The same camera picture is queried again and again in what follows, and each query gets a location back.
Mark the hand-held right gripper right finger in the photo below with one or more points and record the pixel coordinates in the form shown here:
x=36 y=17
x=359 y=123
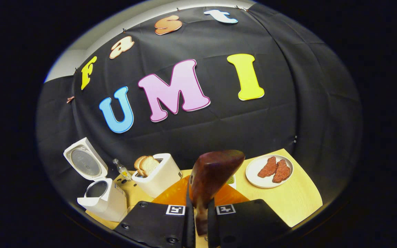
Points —
x=246 y=227

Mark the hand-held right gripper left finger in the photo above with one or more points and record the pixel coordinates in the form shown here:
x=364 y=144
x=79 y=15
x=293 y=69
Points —
x=150 y=224

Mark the white rice cooker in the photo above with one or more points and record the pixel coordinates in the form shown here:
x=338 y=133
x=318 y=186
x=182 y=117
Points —
x=105 y=203

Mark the brown wooden spoon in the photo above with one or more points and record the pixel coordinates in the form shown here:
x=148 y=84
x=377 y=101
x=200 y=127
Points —
x=212 y=172

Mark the white toaster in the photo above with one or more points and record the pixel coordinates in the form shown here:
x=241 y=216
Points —
x=160 y=177

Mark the white round plate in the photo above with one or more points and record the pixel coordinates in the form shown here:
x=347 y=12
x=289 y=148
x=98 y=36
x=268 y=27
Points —
x=253 y=179

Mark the white divided bean dish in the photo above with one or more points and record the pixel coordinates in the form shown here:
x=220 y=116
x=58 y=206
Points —
x=231 y=179

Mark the toast bread slice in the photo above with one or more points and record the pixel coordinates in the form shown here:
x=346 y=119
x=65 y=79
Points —
x=149 y=166
x=137 y=163

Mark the small glass bottle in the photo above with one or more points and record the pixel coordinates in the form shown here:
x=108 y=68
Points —
x=122 y=169

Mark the black backdrop cloth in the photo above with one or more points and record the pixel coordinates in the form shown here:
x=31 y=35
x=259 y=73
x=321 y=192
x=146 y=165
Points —
x=288 y=103

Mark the red cloth clip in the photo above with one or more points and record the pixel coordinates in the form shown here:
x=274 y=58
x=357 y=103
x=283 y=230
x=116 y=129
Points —
x=70 y=100

